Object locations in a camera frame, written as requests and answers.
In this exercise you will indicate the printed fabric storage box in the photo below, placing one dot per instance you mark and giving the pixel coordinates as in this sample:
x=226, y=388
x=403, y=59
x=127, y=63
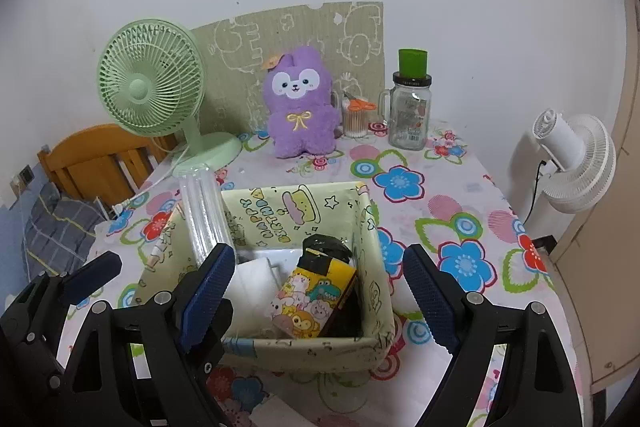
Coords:
x=300, y=352

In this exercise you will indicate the green desk fan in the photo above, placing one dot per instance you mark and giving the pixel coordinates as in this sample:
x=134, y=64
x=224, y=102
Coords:
x=140, y=89

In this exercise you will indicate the glass jar mug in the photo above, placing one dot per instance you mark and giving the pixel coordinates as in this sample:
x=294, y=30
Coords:
x=407, y=122

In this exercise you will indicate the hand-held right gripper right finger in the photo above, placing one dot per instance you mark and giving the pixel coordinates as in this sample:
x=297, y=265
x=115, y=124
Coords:
x=430, y=297

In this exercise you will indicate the yellow cartoon printed packet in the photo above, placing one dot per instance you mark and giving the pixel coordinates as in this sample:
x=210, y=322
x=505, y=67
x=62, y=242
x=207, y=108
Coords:
x=305, y=302

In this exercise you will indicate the green plastic cup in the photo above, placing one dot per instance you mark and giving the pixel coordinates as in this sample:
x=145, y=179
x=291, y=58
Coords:
x=412, y=62

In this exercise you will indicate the grey plaid pillow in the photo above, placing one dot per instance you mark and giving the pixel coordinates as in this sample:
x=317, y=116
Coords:
x=60, y=227

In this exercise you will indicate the wooden bed headboard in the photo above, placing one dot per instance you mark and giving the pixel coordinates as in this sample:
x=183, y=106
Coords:
x=85, y=157

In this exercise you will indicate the orange scissors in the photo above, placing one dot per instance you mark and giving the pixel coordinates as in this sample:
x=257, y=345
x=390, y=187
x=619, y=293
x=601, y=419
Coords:
x=361, y=105

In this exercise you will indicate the green printed board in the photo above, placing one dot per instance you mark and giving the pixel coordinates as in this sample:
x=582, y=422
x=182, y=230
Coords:
x=235, y=42

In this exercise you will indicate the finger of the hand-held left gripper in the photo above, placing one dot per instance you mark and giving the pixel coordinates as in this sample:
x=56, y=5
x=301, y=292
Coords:
x=217, y=332
x=92, y=274

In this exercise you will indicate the white standing fan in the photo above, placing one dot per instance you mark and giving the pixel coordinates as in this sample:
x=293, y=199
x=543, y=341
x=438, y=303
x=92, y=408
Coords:
x=565, y=142

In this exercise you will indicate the white tissue pack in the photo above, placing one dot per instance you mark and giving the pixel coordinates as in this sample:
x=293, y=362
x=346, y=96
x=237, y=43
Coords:
x=250, y=287

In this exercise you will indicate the pink mask pack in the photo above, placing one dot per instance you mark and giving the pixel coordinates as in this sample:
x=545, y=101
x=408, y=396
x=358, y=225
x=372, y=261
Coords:
x=285, y=412

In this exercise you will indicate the black plastic-wrapped bundle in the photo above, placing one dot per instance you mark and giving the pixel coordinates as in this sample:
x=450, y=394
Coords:
x=325, y=247

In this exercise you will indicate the purple plush toy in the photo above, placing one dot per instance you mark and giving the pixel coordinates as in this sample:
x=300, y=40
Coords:
x=300, y=127

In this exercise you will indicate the small glass with cotton swabs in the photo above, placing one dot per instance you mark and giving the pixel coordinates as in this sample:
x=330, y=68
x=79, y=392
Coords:
x=356, y=124

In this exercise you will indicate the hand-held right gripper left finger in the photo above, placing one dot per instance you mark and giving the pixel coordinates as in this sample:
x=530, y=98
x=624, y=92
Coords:
x=207, y=297

